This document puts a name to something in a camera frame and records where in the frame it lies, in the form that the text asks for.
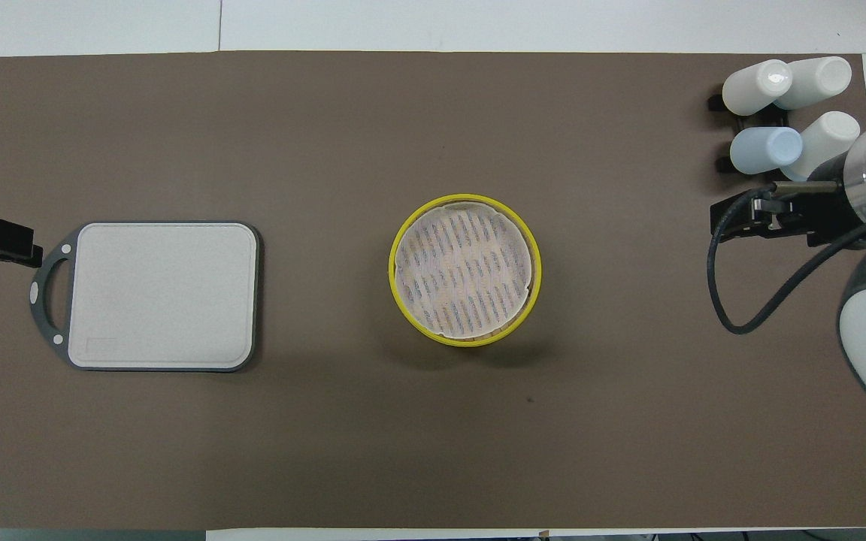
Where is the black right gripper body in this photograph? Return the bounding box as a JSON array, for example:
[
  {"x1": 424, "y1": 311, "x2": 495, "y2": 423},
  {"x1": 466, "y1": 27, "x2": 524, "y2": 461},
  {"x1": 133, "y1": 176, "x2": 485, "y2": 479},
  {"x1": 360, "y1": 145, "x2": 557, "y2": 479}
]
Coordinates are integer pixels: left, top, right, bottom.
[{"x1": 770, "y1": 154, "x2": 866, "y2": 249}]

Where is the white steamer liner cloth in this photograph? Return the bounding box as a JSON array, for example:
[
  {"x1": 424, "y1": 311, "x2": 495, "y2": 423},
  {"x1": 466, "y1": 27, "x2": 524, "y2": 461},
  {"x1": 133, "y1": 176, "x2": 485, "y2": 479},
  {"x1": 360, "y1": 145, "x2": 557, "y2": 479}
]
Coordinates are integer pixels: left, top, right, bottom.
[{"x1": 394, "y1": 207, "x2": 535, "y2": 337}]

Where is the plain white cup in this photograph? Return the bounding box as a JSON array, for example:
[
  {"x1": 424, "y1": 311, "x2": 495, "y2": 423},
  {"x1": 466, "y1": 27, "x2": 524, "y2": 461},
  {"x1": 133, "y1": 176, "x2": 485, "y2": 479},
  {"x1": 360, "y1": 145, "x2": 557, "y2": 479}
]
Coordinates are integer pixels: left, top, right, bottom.
[
  {"x1": 722, "y1": 59, "x2": 793, "y2": 116},
  {"x1": 781, "y1": 111, "x2": 861, "y2": 183}
]

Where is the light blue cup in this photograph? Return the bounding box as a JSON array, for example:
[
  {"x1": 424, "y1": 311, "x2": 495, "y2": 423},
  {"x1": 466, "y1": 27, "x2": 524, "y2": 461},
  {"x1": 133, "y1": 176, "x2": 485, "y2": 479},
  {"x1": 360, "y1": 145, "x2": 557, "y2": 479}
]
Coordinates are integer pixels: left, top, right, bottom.
[{"x1": 730, "y1": 126, "x2": 804, "y2": 175}]

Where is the black cup rack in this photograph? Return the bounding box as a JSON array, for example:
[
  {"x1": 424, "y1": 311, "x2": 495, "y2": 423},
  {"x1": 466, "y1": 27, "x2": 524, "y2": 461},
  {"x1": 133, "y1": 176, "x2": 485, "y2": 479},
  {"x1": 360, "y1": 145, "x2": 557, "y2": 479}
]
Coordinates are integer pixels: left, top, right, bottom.
[{"x1": 707, "y1": 84, "x2": 791, "y2": 175}]

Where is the white cup with blue rim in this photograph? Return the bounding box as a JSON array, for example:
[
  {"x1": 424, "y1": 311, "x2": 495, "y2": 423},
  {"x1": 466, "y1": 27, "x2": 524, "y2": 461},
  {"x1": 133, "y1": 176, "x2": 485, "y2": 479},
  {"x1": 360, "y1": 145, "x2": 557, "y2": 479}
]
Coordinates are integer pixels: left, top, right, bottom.
[{"x1": 775, "y1": 56, "x2": 852, "y2": 110}]

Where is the grey cutting board, dark rim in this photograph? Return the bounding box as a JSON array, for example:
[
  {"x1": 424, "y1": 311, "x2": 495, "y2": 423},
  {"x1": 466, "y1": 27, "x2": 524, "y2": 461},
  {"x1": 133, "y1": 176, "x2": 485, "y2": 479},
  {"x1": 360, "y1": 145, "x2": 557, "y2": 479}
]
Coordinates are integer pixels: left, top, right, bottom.
[{"x1": 29, "y1": 220, "x2": 261, "y2": 373}]

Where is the brown table mat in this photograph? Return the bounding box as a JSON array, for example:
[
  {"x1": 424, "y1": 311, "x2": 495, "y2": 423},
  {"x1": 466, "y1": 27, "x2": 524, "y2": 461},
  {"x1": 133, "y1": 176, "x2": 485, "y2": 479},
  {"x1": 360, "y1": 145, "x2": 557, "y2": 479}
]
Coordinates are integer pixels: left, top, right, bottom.
[{"x1": 0, "y1": 50, "x2": 866, "y2": 530}]

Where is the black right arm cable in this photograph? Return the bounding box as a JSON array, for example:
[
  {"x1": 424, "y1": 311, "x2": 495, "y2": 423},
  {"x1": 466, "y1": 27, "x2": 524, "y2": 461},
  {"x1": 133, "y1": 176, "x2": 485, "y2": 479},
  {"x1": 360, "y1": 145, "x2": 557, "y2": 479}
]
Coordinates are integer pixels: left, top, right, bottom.
[{"x1": 706, "y1": 188, "x2": 866, "y2": 335}]

